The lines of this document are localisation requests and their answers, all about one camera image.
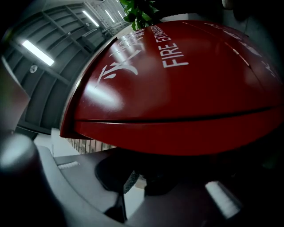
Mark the grey wiping cloth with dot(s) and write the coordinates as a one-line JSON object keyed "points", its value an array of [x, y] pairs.
{"points": [[131, 180]]}

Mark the long ceiling light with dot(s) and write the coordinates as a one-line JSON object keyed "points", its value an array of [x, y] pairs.
{"points": [[109, 16], [121, 14], [91, 18], [37, 52]]}

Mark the green potted plant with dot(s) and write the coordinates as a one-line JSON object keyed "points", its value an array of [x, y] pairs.
{"points": [[139, 13]]}

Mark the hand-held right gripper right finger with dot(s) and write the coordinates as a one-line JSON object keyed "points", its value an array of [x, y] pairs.
{"points": [[188, 199]]}

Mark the round ceiling smoke detector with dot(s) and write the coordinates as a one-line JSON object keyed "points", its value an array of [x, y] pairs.
{"points": [[33, 68]]}

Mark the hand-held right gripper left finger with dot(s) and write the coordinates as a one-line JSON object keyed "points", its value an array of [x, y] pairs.
{"points": [[84, 184]]}

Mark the red fire extinguisher box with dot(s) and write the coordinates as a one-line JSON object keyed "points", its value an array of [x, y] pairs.
{"points": [[177, 93]]}

